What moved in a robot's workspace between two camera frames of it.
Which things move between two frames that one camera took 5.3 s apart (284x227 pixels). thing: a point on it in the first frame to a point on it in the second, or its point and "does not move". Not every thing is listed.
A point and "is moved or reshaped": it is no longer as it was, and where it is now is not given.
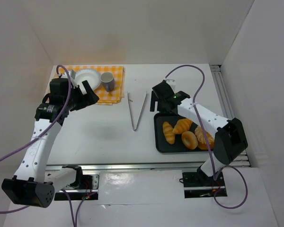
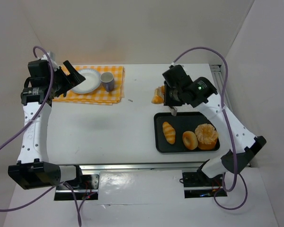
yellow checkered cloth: [105, 98] does not move
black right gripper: [159, 99] to [169, 99]
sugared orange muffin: [201, 141] does not move
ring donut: [190, 139] does not move
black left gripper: [83, 99] to [62, 79]
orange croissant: [181, 125] is moved or reshaped
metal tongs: [140, 113] is moved or reshaped
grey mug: [107, 79] does not move
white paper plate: [93, 77] does not move
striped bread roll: [167, 130] does not move
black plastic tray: [161, 144] does not move
